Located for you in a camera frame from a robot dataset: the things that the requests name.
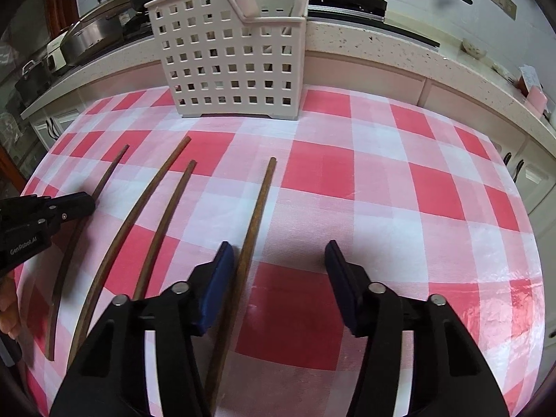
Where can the red white checkered tablecloth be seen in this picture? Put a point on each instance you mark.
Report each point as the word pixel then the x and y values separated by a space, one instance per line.
pixel 391 226

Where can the brown rice cooker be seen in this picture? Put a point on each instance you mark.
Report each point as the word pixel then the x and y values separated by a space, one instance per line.
pixel 93 34

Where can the pink box on counter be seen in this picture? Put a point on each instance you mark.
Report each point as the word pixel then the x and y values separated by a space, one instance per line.
pixel 537 100

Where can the beige double wall socket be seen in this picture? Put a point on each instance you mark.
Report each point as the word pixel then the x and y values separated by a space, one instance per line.
pixel 503 2

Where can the brown wooden chopstick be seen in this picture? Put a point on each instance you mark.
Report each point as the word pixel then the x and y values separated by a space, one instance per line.
pixel 126 228
pixel 61 278
pixel 167 226
pixel 259 221

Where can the small patterned bowl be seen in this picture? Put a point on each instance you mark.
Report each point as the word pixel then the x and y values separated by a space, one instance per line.
pixel 472 47

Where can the white kitchen appliance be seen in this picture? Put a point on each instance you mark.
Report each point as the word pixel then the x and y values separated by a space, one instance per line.
pixel 54 54

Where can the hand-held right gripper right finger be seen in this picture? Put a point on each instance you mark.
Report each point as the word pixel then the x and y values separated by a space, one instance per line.
pixel 343 286

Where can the black kitchen appliance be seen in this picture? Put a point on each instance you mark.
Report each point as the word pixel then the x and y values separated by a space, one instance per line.
pixel 30 82

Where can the black glass gas cooktop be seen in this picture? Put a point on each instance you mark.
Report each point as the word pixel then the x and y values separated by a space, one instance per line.
pixel 343 4

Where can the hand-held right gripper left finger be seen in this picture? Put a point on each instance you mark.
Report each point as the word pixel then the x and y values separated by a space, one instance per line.
pixel 215 286

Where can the person's left hand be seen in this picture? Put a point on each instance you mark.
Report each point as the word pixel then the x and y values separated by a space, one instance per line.
pixel 8 308

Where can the white ceramic spoon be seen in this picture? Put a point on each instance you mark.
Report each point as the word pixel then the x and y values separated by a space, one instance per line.
pixel 300 2
pixel 244 0

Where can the red packet with paper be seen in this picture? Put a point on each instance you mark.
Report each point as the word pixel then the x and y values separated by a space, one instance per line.
pixel 527 79

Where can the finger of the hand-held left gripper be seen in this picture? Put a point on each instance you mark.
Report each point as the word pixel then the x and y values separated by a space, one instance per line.
pixel 76 206

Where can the white plastic utensil basket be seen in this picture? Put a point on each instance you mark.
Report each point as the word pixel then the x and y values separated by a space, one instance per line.
pixel 217 74

